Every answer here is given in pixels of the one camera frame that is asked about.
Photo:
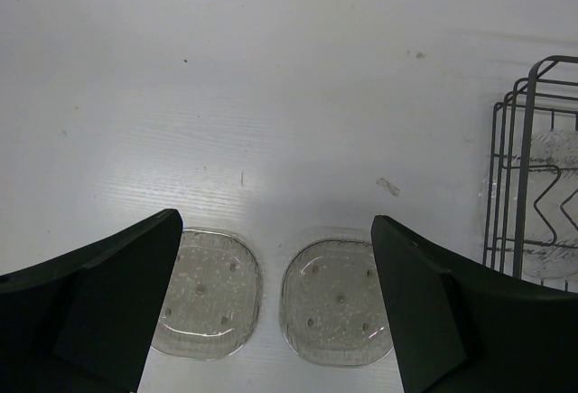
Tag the metal wire dish rack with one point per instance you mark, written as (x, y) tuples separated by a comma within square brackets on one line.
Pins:
[(545, 99)]

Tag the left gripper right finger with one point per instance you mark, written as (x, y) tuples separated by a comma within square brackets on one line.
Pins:
[(458, 326)]

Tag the smoky plate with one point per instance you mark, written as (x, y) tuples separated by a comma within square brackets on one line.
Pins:
[(212, 302), (331, 310)]

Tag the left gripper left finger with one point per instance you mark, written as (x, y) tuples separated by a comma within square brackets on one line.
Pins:
[(84, 321)]

